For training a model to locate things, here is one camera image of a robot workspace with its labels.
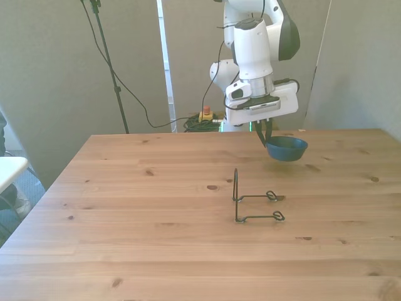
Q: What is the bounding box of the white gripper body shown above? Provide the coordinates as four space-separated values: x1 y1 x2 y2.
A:
226 81 299 125

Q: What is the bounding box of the blue bowl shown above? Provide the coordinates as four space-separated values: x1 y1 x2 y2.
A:
265 136 309 163

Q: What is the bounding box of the yellow emergency stop button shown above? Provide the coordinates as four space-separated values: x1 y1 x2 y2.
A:
199 105 214 123

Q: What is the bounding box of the black tripod pole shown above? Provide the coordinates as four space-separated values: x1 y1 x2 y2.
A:
80 0 131 135

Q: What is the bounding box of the white side table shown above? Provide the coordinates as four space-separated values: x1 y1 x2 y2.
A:
0 156 29 194

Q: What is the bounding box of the black wrist mount bracket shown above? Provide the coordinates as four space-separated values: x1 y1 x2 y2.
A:
234 95 280 111

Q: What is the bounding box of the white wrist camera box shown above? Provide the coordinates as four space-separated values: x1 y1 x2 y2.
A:
225 81 252 102

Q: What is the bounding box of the coiled green cable bundle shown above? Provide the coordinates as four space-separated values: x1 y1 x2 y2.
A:
182 115 222 133

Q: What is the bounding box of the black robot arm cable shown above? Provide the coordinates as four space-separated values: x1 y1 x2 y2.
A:
200 18 239 115

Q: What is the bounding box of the black wire bowl stand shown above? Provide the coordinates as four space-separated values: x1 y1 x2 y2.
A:
231 168 286 225

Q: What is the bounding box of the black tripod camera cable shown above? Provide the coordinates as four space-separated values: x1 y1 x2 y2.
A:
80 0 201 129

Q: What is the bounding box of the white partition post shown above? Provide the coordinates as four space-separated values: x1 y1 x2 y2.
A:
155 0 178 133

